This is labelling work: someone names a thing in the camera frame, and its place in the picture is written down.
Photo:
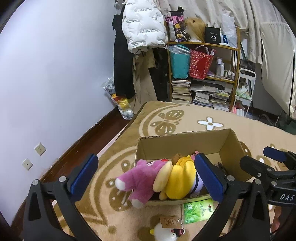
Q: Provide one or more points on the grey bottle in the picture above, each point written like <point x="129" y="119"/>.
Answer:
<point x="219" y="67"/>

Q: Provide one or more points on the magenta bear plush toy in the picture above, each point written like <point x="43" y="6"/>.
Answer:
<point x="141" y="180"/>

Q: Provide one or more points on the cardboard box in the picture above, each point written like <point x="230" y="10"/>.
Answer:
<point x="161" y="148"/>

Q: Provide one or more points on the beige hanging coat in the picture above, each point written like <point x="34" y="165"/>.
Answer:
<point x="143" y="83"/>

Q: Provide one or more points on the white paper bag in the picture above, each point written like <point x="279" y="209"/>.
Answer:
<point x="229" y="30"/>

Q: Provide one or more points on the white bottle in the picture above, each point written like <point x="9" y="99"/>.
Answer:
<point x="223" y="69"/>

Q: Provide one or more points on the dark printed card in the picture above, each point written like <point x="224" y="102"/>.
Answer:
<point x="247" y="64"/>

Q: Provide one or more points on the teal bag in plastic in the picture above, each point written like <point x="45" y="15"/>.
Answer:
<point x="179" y="62"/>

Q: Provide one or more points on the wooden shelf rack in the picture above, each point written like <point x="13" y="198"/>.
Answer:
<point x="237" y="69"/>

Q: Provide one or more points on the black box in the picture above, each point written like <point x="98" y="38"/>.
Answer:
<point x="212" y="34"/>

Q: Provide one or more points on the black hanging garment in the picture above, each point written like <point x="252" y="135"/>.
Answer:
<point x="160" y="76"/>

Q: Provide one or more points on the white trolley cart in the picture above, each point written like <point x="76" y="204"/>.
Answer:
<point x="242" y="92"/>

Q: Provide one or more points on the red patterned gift bag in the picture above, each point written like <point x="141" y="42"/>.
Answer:
<point x="200" y="64"/>

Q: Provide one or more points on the neat stack of books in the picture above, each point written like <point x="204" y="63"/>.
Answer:
<point x="181" y="91"/>

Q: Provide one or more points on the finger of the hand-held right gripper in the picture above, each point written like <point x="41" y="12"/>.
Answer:
<point x="274" y="154"/>
<point x="254" y="166"/>

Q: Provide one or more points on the green tissue packet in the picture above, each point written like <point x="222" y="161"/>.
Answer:
<point x="196" y="210"/>

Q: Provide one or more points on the purple printed bag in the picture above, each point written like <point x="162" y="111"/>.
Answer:
<point x="175" y="25"/>

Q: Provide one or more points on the purple plush toy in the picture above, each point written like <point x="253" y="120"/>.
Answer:
<point x="198" y="185"/>

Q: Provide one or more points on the messy pile of books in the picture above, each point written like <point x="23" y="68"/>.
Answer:
<point x="212" y="95"/>

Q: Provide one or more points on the row of small bottles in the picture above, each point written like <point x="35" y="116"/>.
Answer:
<point x="229" y="74"/>

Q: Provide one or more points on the wall socket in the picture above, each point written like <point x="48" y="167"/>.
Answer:
<point x="40" y="149"/>
<point x="27" y="164"/>

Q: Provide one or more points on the blonde wig head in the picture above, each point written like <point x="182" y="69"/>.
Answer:
<point x="195" y="27"/>

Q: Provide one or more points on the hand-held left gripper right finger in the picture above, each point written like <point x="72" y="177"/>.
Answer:
<point x="208" y="178"/>

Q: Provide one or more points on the clear bag of toys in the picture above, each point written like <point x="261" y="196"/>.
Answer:
<point x="120" y="102"/>

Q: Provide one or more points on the white chick plush toy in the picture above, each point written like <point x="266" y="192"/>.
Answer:
<point x="163" y="234"/>

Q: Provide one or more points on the white puffer jacket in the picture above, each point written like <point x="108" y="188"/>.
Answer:
<point x="143" y="25"/>

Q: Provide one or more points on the black hanging coat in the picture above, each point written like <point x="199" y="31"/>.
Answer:
<point x="122" y="69"/>

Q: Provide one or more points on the cream curtain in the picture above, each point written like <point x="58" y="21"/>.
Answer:
<point x="249" y="30"/>

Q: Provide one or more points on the white fabric wardrobe cover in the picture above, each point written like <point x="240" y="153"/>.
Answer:
<point x="279" y="69"/>

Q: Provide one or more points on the person's right hand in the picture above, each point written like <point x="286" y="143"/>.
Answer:
<point x="281" y="219"/>

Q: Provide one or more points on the yellow plush toy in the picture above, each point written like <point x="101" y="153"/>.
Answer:
<point x="180" y="178"/>

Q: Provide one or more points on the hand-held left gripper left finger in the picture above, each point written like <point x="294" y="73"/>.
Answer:
<point x="83" y="178"/>

